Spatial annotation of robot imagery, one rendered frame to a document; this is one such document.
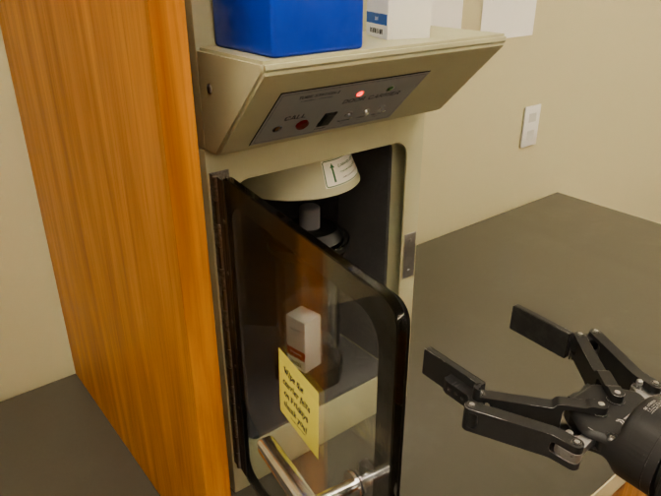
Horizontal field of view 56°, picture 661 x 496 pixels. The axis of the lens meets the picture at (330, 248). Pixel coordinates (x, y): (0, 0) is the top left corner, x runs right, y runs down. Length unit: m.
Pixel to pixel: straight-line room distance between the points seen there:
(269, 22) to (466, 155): 1.16
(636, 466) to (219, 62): 0.48
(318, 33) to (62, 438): 0.72
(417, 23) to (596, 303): 0.86
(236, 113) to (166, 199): 0.10
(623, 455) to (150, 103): 0.47
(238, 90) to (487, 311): 0.85
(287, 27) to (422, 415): 0.66
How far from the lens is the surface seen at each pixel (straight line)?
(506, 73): 1.69
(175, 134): 0.52
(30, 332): 1.14
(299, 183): 0.76
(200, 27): 0.62
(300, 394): 0.57
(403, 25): 0.67
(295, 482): 0.53
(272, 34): 0.54
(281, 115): 0.60
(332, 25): 0.57
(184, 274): 0.56
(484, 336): 1.21
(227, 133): 0.59
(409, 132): 0.82
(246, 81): 0.55
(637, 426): 0.56
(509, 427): 0.56
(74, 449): 1.01
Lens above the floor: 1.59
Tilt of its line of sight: 25 degrees down
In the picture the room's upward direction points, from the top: straight up
